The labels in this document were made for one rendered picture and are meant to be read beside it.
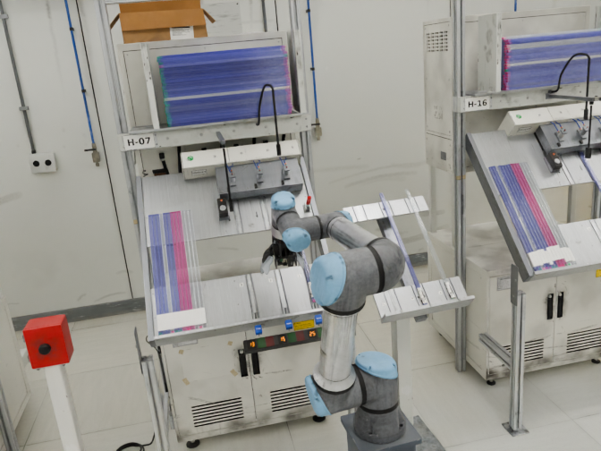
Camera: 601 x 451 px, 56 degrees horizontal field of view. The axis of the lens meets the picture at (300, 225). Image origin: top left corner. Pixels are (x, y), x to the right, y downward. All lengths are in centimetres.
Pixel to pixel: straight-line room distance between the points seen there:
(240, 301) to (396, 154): 231
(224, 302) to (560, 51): 180
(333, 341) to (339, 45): 278
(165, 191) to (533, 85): 165
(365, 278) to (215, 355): 126
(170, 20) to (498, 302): 192
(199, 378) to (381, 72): 245
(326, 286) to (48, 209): 293
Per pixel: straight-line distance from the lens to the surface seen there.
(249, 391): 254
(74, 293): 415
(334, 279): 126
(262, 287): 210
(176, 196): 233
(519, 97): 274
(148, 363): 210
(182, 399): 253
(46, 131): 390
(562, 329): 300
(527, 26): 294
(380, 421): 169
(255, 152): 234
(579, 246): 255
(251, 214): 226
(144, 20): 263
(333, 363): 149
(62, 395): 235
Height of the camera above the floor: 162
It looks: 17 degrees down
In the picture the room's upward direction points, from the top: 5 degrees counter-clockwise
